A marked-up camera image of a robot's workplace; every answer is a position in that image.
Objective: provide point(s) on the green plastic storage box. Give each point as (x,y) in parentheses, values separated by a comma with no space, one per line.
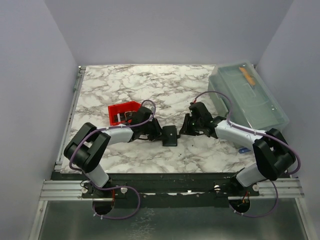
(252,106)

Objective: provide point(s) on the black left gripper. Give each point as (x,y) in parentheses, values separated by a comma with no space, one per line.
(158,129)

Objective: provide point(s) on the red plastic bin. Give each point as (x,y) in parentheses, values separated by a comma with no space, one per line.
(121,107)

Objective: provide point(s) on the black leather card holder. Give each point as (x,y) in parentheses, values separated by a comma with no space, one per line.
(169,136)

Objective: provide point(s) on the aluminium rail frame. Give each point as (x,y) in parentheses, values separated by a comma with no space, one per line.
(69,188)

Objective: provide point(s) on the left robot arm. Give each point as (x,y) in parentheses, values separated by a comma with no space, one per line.
(87,147)

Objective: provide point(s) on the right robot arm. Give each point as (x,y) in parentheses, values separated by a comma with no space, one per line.
(272,154)

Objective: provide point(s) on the small blue object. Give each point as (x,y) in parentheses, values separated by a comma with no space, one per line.
(243,150)

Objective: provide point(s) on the black card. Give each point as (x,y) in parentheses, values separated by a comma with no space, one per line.
(123,116)

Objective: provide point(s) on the orange tool inside box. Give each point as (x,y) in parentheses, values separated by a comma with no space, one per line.
(247,76)

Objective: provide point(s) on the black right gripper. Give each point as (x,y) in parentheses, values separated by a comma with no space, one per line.
(185,129)

